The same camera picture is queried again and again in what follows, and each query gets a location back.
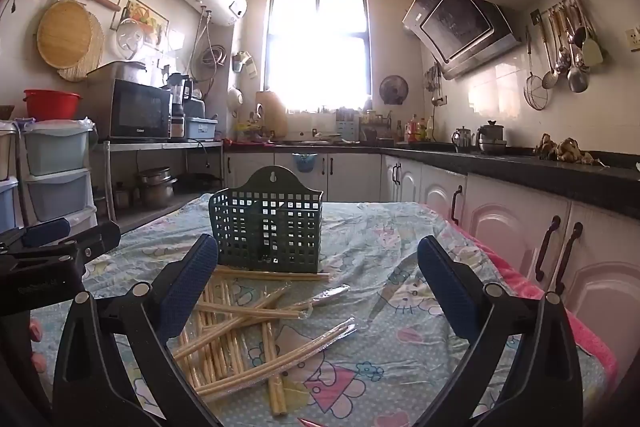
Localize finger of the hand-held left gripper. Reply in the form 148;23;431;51
0;221;122;274
0;217;72;254

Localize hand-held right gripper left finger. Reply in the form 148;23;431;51
52;233;221;427

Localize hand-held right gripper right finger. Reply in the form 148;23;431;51
417;235;584;427

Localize pile of wooden chopsticks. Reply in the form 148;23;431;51
170;267;358;418

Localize green plastic utensil basket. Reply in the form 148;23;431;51
208;166;324;275

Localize row of hanging cooking utensils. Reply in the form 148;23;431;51
542;0;606;94

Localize pale plastic drawer tower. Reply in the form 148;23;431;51
22;119;98;230

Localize stacked steel pots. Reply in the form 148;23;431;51
136;167;179;208

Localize cartoon printed tablecloth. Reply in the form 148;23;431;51
30;194;608;427

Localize white base cabinets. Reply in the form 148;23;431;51
223;147;640;358

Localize stone kitchen shelf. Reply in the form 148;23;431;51
97;139;224;220

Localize red plastic basin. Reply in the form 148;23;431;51
23;89;82;119

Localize black microwave oven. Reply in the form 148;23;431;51
80;78;173;142

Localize black countertop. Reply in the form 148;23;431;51
223;139;640;210

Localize steel kettle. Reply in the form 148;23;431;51
451;126;475;152

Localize blue-grey plastic box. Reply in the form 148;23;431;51
186;117;219;140

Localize dark blender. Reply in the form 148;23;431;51
167;73;195;141

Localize steel pot with lid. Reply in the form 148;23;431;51
475;120;509;154

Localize group of condiment bottles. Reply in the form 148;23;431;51
404;113;435;142

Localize blue hanging bin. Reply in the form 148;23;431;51
292;152;319;173

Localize pile of ginger roots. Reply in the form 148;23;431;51
534;133;596;166

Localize wooden cutting board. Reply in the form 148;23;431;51
256;91;288;138

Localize round bamboo tray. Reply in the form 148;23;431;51
36;0;105;69

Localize white plastic colander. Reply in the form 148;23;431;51
116;18;152;60

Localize small hanging kitchen tools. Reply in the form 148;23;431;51
425;63;447;108

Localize kitchen window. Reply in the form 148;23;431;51
265;0;373;114

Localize black range hood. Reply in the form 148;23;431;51
402;0;523;81

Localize small wall fan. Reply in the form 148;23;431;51
379;75;409;106

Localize coiled hose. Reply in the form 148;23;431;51
201;46;230;68

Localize wire skimmer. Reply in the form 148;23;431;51
523;27;549;111

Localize fruit wall picture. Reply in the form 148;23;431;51
118;0;169;46

